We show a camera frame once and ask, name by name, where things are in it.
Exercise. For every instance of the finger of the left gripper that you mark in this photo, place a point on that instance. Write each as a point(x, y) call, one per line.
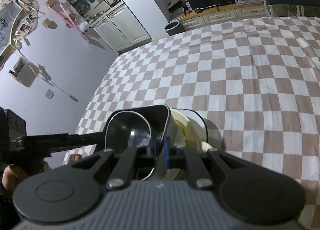
point(44, 145)

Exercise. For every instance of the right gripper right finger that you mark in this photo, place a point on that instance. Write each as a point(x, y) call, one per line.
point(189, 160)

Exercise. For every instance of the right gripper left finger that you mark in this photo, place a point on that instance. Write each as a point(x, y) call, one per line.
point(132, 161)

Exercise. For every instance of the large rectangular steel tray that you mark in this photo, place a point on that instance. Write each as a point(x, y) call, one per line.
point(147, 128)

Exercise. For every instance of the person's left hand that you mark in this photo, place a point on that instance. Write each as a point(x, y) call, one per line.
point(12, 176)

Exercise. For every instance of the lemon-pattern white bowl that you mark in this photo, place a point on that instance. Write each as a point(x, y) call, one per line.
point(187, 135)

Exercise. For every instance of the checkered tablecloth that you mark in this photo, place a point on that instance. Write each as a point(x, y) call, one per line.
point(255, 82)

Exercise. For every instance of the dark waste bin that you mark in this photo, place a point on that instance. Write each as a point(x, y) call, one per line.
point(174, 28)

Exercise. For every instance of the white low drawer cabinet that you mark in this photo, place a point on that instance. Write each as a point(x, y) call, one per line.
point(193, 20)

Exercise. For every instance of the white kitchen cabinet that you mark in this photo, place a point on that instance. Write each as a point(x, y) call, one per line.
point(120, 29)

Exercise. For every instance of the panda wall poster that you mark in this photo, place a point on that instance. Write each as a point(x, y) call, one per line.
point(18, 19)

